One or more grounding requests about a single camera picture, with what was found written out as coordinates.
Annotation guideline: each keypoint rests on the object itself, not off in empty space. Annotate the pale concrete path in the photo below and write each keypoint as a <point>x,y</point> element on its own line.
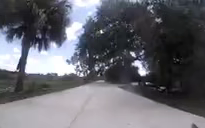
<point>100,110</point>

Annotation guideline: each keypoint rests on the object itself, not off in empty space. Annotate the row of dark trees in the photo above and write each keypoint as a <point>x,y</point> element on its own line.
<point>163,43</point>

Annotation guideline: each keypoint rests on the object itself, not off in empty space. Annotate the grass field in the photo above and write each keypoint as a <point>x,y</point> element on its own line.
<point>40,85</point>

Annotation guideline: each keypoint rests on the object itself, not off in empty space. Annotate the palm tree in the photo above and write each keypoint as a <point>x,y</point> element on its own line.
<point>23,50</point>

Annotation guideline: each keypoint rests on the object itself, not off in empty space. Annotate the shaded grass verge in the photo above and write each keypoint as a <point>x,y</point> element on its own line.
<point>176,100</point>

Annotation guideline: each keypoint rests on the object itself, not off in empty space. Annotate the robot's own part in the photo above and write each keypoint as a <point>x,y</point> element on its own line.
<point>194,126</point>

